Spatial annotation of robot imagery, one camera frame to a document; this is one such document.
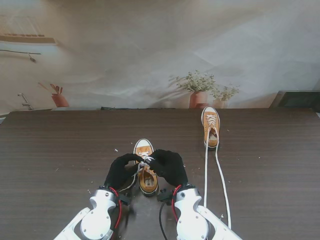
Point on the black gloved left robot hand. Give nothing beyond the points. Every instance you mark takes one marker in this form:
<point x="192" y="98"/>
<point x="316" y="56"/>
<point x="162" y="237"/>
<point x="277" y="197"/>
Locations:
<point x="120" y="172"/>

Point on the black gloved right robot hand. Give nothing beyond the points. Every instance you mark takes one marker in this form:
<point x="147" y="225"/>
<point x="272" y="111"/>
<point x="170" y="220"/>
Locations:
<point x="170" y="167"/>

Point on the yellow canvas sneaker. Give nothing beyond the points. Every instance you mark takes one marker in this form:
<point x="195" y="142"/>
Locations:
<point x="212" y="142"/>
<point x="148" y="185"/>

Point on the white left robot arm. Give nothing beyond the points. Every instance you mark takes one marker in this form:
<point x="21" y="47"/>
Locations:
<point x="95" y="215"/>

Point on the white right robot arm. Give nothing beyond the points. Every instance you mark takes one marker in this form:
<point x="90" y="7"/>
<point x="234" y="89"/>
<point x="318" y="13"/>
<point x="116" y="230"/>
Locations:
<point x="195" y="215"/>

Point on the black left wrist box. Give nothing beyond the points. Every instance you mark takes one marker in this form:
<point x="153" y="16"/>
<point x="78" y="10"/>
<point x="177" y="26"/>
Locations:
<point x="124" y="198"/>

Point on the black wrist box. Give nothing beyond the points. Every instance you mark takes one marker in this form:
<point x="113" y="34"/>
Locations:
<point x="124" y="198"/>
<point x="165" y="197"/>

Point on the black right wrist box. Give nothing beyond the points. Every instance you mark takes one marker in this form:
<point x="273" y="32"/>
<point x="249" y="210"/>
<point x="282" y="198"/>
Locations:
<point x="165" y="197"/>

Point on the printed kitchen backdrop cloth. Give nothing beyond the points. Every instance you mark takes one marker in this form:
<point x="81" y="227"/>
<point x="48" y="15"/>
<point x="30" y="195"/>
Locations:
<point x="150" y="50"/>

